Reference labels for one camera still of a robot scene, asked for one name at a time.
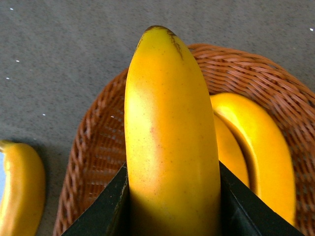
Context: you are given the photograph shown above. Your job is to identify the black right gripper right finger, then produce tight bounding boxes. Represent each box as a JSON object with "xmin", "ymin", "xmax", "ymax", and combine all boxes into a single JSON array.
[{"xmin": 220, "ymin": 163, "xmax": 302, "ymax": 236}]

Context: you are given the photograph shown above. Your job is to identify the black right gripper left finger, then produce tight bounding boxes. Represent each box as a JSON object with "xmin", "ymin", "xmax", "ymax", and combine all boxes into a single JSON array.
[{"xmin": 63, "ymin": 163, "xmax": 129, "ymax": 236}]

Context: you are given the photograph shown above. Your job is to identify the yellow banana with cut stem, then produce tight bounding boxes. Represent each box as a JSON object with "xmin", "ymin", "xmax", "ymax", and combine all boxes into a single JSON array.
[{"xmin": 0, "ymin": 140, "xmax": 46, "ymax": 236}]

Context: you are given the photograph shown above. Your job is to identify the yellow banana with brown tip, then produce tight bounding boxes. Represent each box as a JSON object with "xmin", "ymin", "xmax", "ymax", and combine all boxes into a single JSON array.
[{"xmin": 125, "ymin": 26, "xmax": 221, "ymax": 236}]

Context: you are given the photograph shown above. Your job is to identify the yellow banana in basket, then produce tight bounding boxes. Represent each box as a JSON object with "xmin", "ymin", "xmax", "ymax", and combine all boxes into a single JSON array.
[
  {"xmin": 214, "ymin": 115, "xmax": 250, "ymax": 187},
  {"xmin": 210, "ymin": 92, "xmax": 296, "ymax": 226}
]

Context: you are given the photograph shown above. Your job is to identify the right brown wicker basket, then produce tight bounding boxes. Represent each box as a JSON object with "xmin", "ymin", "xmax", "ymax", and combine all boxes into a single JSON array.
[{"xmin": 53, "ymin": 44, "xmax": 315, "ymax": 236}]

